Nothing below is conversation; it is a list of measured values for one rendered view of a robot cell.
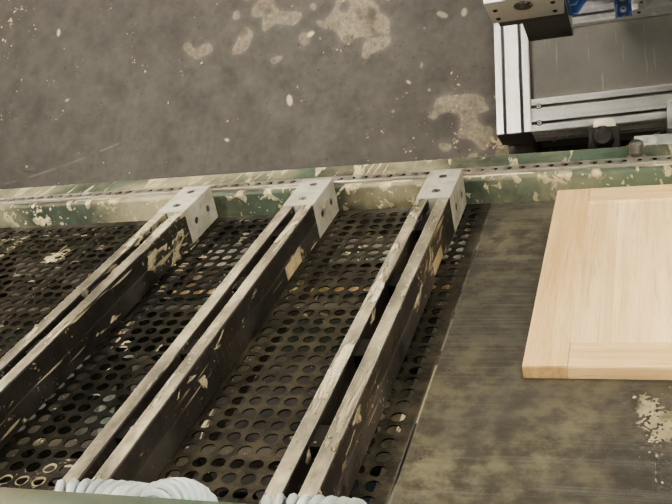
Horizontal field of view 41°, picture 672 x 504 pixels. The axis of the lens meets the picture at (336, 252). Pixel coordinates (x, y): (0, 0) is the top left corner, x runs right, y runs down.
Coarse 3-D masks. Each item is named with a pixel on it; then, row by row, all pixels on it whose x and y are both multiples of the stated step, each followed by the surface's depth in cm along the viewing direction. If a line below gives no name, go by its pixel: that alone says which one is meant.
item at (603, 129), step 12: (600, 120) 179; (612, 120) 179; (588, 132) 179; (600, 132) 174; (612, 132) 173; (660, 132) 188; (588, 144) 178; (600, 144) 174; (612, 144) 177; (648, 144) 175
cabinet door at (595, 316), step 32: (576, 192) 162; (608, 192) 159; (640, 192) 157; (576, 224) 150; (608, 224) 149; (640, 224) 147; (544, 256) 143; (576, 256) 140; (608, 256) 139; (640, 256) 137; (544, 288) 133; (576, 288) 132; (608, 288) 131; (640, 288) 129; (544, 320) 126; (576, 320) 124; (608, 320) 123; (640, 320) 122; (544, 352) 119; (576, 352) 117; (608, 352) 116; (640, 352) 115
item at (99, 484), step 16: (96, 480) 80; (112, 480) 80; (0, 496) 71; (16, 496) 71; (32, 496) 71; (48, 496) 70; (64, 496) 70; (80, 496) 70; (96, 496) 69; (112, 496) 69; (128, 496) 68; (288, 496) 72; (304, 496) 72; (320, 496) 72
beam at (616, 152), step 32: (448, 160) 179; (480, 160) 176; (512, 160) 173; (544, 160) 170; (576, 160) 167; (0, 192) 214; (32, 192) 210; (64, 192) 206; (224, 192) 186; (256, 192) 183; (288, 192) 181; (352, 192) 177; (384, 192) 175; (416, 192) 173; (480, 192) 169; (512, 192) 167; (544, 192) 165; (0, 224) 206; (32, 224) 204; (64, 224) 201
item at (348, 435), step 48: (432, 192) 160; (432, 240) 144; (384, 288) 132; (384, 336) 119; (336, 384) 111; (384, 384) 117; (336, 432) 102; (192, 480) 76; (288, 480) 96; (336, 480) 99
